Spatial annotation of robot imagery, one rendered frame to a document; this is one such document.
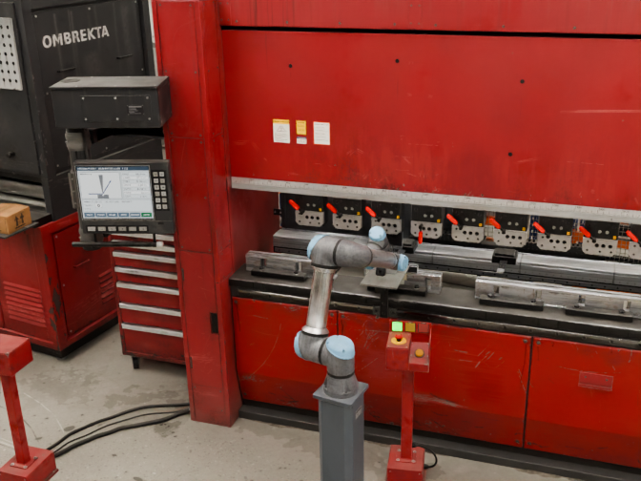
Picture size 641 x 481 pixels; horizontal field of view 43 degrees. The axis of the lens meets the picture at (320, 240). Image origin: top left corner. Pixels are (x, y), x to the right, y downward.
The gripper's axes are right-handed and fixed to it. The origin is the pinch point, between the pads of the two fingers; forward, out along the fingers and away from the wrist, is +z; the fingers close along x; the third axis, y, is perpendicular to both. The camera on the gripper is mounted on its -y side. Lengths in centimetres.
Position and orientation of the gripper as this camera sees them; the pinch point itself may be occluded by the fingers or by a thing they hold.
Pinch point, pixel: (387, 269)
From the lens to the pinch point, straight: 400.0
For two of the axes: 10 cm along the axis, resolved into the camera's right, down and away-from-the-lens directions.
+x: -9.4, -1.0, 3.2
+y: 2.4, -8.8, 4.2
